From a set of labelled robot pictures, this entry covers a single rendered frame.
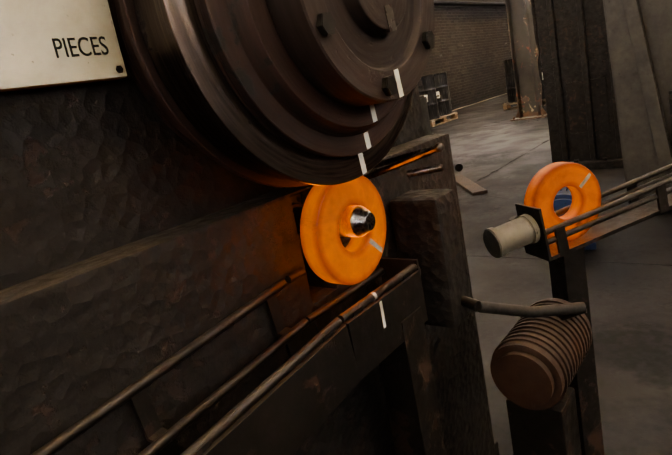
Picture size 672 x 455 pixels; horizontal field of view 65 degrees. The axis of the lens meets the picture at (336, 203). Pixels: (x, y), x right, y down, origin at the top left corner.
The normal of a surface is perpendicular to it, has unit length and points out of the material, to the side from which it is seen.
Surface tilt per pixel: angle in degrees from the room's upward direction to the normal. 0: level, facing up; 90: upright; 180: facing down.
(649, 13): 90
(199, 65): 90
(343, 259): 90
